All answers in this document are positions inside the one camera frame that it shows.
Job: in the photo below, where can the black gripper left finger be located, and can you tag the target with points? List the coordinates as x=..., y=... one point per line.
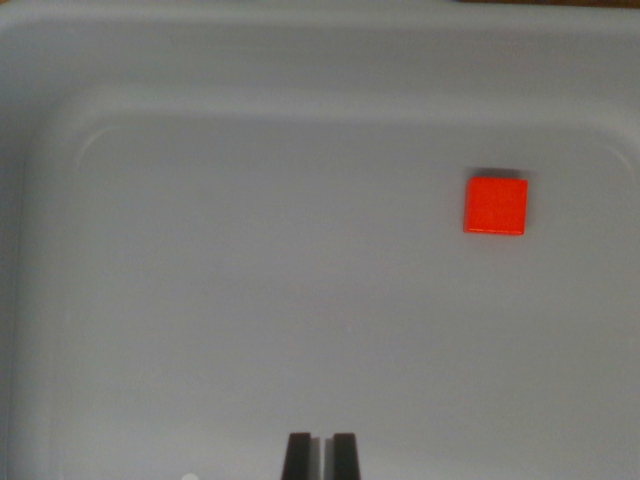
x=298, y=457

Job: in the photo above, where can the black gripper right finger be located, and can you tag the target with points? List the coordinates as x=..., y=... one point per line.
x=345, y=457

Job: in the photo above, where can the red cube block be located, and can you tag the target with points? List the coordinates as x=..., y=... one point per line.
x=495, y=205

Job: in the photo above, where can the grey plastic bin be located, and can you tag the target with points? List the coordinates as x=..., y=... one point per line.
x=250, y=250

